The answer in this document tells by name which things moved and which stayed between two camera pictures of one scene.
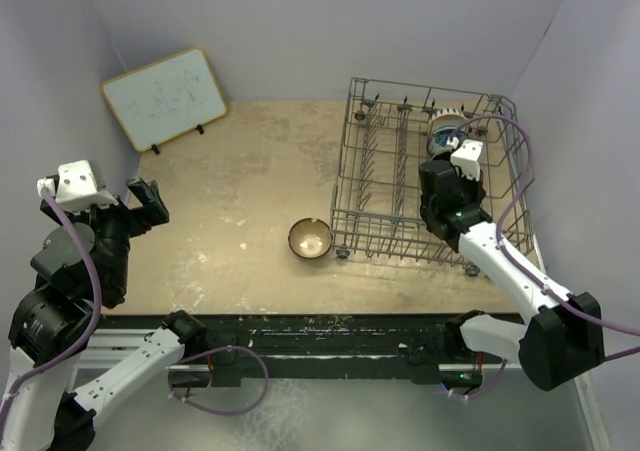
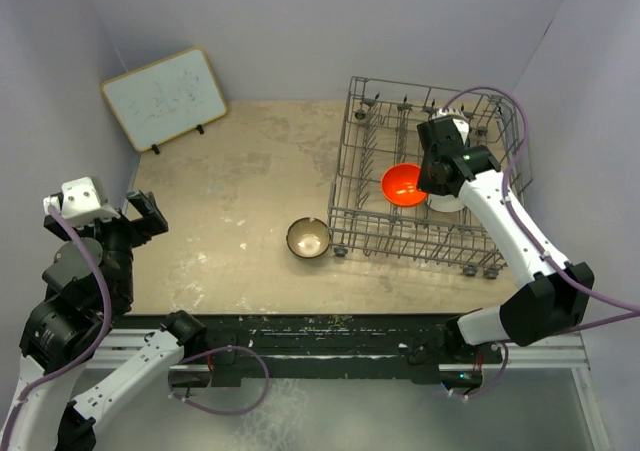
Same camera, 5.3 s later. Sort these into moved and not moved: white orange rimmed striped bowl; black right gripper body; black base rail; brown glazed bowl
Moved: black right gripper body
Not moved: brown glazed bowl; black base rail; white orange rimmed striped bowl
